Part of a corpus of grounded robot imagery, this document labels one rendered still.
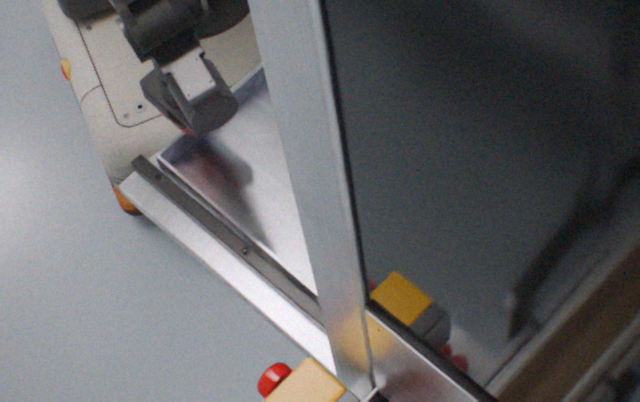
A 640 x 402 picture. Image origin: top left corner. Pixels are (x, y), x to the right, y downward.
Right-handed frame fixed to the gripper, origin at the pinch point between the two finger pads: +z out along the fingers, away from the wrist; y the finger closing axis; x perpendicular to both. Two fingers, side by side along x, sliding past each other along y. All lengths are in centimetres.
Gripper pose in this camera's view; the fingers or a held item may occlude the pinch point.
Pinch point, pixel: (197, 129)
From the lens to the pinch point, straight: 145.5
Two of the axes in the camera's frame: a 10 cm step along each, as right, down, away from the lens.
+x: 7.0, -6.5, 3.0
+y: 7.1, 6.0, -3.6
